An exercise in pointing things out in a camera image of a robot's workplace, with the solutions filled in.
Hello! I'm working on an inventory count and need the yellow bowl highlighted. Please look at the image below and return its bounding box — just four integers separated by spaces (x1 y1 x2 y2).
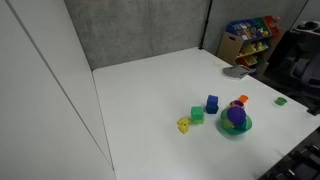
222 118 236 129

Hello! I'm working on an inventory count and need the purple bowl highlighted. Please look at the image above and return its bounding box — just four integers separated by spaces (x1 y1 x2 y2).
226 105 247 126

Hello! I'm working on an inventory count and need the large green bowl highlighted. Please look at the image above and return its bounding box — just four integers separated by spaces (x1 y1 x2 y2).
219 107 253 136

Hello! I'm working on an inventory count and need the small orange bowl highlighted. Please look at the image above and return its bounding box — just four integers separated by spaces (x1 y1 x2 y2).
238 94 250 104

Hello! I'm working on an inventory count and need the teal bowl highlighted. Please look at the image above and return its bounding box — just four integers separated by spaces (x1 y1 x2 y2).
233 119 248 132

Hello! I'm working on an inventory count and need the yellow toy duck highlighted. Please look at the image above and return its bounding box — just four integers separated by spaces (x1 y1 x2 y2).
176 116 191 135

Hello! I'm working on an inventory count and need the green toy block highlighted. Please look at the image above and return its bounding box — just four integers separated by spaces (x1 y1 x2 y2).
190 106 205 122

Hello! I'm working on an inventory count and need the blue toy block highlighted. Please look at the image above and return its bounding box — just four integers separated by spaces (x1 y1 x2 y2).
205 94 220 115

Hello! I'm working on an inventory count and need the grey metal mounting plate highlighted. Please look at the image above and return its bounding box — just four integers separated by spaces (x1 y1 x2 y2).
222 64 253 81

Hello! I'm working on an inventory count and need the wooden toy bin shelf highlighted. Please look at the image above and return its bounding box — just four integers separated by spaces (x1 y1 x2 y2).
216 14 286 76

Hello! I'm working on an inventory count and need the black vertical pole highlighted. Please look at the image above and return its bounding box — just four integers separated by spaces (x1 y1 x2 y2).
198 0 213 50

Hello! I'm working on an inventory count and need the yellow toy bin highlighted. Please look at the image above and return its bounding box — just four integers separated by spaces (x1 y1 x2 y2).
237 54 260 67
239 41 269 57

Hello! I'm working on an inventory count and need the blue toy bin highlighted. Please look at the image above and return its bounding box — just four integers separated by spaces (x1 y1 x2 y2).
225 19 264 42

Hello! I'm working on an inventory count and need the green toy bin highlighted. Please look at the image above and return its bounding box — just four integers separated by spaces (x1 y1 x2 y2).
252 17 273 35

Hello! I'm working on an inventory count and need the small green block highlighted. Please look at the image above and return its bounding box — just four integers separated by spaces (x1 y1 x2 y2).
274 96 288 107

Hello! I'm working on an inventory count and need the red toy bin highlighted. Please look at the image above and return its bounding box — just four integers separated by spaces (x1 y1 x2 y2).
263 14 281 36

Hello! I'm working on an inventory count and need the dark office chair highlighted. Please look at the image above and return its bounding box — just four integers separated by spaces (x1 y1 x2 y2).
266 29 320 103

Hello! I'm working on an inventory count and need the white and black headset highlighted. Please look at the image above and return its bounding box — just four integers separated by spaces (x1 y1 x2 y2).
294 20 320 33

